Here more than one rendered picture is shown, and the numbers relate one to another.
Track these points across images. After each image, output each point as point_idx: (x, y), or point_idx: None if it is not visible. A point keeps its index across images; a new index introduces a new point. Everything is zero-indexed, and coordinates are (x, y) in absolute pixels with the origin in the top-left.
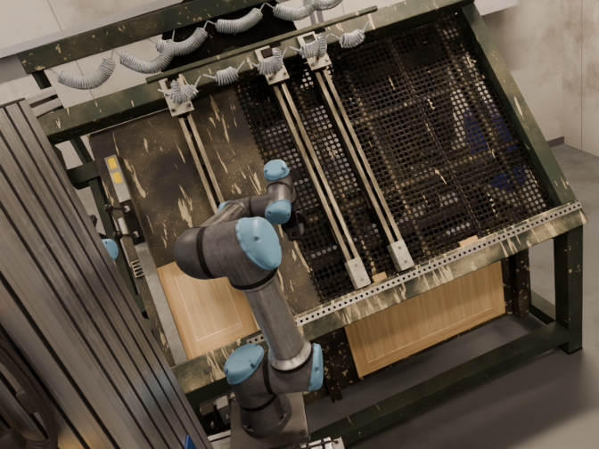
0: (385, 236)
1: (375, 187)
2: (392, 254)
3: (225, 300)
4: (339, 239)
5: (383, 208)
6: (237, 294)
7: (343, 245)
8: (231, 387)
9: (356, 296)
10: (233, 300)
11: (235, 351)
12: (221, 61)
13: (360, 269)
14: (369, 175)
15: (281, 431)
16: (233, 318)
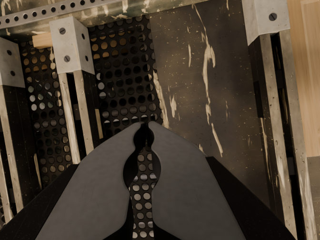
0: (13, 101)
1: (5, 188)
2: (10, 69)
3: (319, 49)
4: (85, 113)
5: (0, 150)
6: (295, 56)
7: (80, 100)
8: None
9: (80, 6)
10: (305, 46)
11: None
12: None
13: (61, 50)
14: (10, 213)
15: None
16: (312, 13)
